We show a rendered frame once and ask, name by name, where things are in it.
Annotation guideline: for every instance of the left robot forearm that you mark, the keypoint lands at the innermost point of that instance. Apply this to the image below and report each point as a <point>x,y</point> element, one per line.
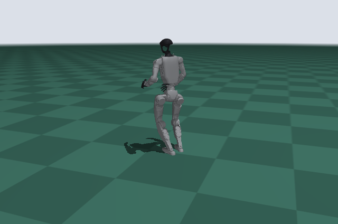
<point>148,83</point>

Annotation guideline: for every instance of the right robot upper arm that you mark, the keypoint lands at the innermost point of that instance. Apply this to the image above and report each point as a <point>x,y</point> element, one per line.
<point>181,68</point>

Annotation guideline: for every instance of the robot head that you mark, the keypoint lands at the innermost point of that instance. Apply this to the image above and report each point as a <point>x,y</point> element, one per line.
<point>166,43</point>

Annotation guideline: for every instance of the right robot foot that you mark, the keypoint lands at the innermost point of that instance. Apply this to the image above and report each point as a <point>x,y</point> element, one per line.
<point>176,147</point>

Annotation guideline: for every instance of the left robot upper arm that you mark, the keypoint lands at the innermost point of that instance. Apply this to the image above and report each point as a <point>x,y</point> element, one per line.
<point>156,64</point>

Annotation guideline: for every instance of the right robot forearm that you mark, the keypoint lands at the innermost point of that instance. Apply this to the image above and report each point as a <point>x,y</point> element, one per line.
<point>179,80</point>

